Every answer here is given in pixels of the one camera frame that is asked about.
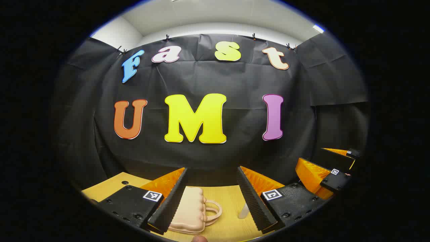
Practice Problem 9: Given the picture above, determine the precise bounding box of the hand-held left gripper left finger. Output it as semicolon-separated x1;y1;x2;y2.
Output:
96;167;188;235

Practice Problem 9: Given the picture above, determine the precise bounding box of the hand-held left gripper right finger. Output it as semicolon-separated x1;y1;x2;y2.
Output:
236;166;331;235

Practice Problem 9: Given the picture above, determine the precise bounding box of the beige suitcase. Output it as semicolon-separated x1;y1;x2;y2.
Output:
167;187;223;235

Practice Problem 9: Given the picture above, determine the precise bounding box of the black backdrop cloth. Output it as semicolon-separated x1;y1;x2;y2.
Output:
50;33;370;192

